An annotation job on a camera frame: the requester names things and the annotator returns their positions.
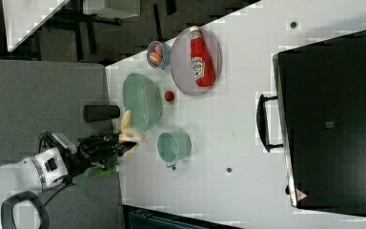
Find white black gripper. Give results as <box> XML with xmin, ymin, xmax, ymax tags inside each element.
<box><xmin>65</xmin><ymin>134</ymin><xmax>136</xmax><ymax>183</ymax></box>

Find peeled yellow banana toy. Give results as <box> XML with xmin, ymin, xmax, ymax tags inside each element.
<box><xmin>118</xmin><ymin>110</ymin><xmax>148</xmax><ymax>157</ymax></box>

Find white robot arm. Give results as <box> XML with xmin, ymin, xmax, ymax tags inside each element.
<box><xmin>0</xmin><ymin>132</ymin><xmax>136</xmax><ymax>229</ymax></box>

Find green mug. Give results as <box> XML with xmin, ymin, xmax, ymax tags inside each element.
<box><xmin>157</xmin><ymin>130</ymin><xmax>192</xmax><ymax>170</ymax></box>

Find small black cylinder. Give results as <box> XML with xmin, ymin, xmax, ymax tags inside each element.
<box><xmin>83</xmin><ymin>105</ymin><xmax>120</xmax><ymax>123</ymax></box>

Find green oval colander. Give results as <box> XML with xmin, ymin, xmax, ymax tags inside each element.
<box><xmin>123</xmin><ymin>73</ymin><xmax>162</xmax><ymax>131</ymax></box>

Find green slotted spatula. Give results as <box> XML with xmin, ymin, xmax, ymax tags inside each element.
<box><xmin>72</xmin><ymin>165</ymin><xmax>119</xmax><ymax>187</ymax></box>

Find small red ball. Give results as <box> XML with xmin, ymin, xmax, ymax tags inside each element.
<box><xmin>164</xmin><ymin>91</ymin><xmax>174</xmax><ymax>101</ymax></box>

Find orange fruit toy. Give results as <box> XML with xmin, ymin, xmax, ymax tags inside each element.
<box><xmin>150</xmin><ymin>52</ymin><xmax>163</xmax><ymax>66</ymax></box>

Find blue bowl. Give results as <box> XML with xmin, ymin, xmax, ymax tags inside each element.
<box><xmin>146</xmin><ymin>41</ymin><xmax>171</xmax><ymax>69</ymax></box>

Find grey round plate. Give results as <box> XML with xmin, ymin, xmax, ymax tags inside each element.
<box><xmin>170</xmin><ymin>28</ymin><xmax>222</xmax><ymax>96</ymax></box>

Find pink fruit toy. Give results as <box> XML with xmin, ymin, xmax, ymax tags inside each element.
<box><xmin>154</xmin><ymin>44</ymin><xmax>163</xmax><ymax>55</ymax></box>

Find red ketchup bottle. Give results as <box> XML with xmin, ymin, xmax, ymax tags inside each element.
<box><xmin>190</xmin><ymin>26</ymin><xmax>215</xmax><ymax>88</ymax></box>

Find toaster oven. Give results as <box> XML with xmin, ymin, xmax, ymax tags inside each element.
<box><xmin>272</xmin><ymin>30</ymin><xmax>366</xmax><ymax>218</ymax></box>

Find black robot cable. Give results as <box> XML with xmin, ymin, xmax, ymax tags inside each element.
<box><xmin>37</xmin><ymin>131</ymin><xmax>77</xmax><ymax>154</ymax></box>

